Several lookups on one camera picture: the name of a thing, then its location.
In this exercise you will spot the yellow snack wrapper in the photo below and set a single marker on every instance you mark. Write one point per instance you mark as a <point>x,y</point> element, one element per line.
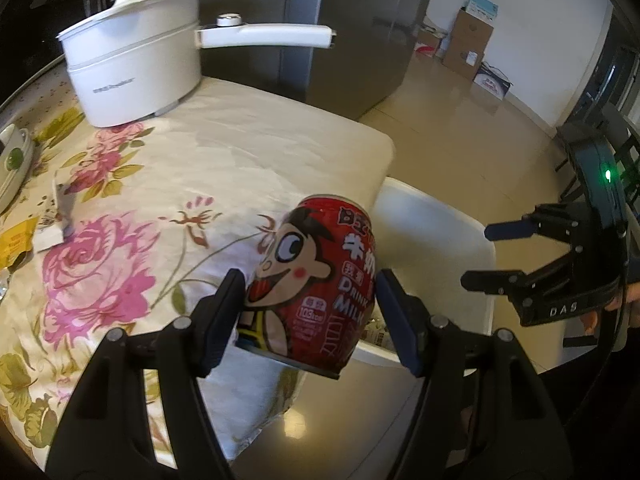
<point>16,241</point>

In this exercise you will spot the white electric cooking pot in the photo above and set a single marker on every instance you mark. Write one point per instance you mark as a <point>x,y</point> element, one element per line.
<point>141,57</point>

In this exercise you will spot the grey refrigerator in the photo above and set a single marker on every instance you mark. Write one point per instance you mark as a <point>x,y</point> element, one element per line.
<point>344,56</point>

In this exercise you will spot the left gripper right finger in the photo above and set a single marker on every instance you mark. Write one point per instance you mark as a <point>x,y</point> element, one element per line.
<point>482,411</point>

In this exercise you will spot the brown cardboard box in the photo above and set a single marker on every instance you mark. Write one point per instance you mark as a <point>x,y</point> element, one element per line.
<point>468,41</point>

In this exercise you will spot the cream ceramic handled bowl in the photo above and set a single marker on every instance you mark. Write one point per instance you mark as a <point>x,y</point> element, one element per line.
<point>17,149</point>

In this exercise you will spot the white snack packet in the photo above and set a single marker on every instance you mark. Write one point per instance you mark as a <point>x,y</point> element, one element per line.
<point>50,229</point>

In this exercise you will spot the crumpled foil wrapper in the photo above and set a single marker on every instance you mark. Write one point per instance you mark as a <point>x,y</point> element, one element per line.
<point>63,202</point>

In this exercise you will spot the person's right hand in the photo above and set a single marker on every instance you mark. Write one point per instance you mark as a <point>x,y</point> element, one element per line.
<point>629,302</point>

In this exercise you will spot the black microwave oven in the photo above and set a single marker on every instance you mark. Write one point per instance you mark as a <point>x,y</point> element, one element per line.
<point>29,35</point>

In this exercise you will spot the floral tablecloth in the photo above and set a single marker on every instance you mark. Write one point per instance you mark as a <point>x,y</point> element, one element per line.
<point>160,209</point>

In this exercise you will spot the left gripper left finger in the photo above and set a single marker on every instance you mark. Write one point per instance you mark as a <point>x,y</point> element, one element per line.
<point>105,432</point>

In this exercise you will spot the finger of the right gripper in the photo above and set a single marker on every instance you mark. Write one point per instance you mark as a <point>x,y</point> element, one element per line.
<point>510,230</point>
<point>497,283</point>

